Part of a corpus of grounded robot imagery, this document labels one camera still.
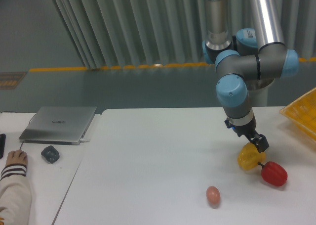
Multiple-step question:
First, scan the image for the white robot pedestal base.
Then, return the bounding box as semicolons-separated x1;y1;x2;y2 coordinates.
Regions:
246;79;275;107

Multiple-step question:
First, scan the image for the dark grey small device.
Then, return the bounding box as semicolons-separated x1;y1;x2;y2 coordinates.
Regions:
41;145;60;164

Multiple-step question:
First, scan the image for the silver laptop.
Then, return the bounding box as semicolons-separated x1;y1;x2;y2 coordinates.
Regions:
19;106;96;145

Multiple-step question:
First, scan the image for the person's hand on mouse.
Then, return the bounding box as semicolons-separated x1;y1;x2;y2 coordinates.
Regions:
5;149;28;166

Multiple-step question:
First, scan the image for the white striped sleeve forearm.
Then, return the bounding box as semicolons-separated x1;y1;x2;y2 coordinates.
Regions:
0;164;32;225

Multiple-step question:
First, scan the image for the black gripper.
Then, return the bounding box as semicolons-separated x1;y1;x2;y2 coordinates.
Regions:
224;118;269;153

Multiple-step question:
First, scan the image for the brown egg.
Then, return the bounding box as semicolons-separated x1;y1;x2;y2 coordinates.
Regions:
206;186;221;205

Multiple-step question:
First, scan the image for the grey mouse cable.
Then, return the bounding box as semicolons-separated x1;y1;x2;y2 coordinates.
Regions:
0;111;38;151

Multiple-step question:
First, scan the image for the white pleated curtain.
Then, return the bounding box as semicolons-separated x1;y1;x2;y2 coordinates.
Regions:
52;0;316;69

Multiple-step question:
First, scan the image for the yellow plastic basket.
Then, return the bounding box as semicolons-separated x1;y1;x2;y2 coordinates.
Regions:
279;88;316;140

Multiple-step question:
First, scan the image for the red bell pepper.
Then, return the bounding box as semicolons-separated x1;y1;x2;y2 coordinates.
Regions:
257;161;288;187

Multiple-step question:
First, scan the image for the white laptop plug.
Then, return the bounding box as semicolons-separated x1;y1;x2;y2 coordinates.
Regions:
80;138;90;143

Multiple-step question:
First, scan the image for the yellow bell pepper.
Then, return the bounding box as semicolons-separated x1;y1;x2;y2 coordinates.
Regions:
237;142;266;171

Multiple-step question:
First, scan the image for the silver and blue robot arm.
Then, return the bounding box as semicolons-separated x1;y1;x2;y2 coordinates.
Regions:
202;0;299;152

